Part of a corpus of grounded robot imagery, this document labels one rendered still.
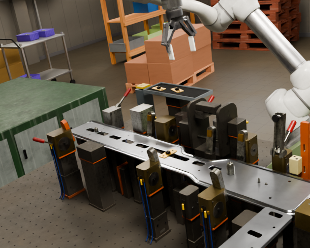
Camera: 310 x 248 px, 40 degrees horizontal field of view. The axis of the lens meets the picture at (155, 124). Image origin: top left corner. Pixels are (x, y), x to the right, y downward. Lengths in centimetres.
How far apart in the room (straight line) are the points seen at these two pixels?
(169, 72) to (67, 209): 381
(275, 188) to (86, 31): 949
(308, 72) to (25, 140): 246
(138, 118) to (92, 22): 886
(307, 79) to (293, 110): 17
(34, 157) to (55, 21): 664
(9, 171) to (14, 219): 154
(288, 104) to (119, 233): 106
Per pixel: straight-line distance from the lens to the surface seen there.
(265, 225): 140
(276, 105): 226
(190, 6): 216
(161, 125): 203
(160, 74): 586
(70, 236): 202
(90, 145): 203
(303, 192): 156
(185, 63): 605
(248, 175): 166
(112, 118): 236
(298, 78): 226
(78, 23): 1063
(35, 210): 230
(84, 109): 417
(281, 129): 164
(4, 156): 374
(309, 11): 859
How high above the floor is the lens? 182
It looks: 22 degrees down
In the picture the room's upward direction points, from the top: 8 degrees counter-clockwise
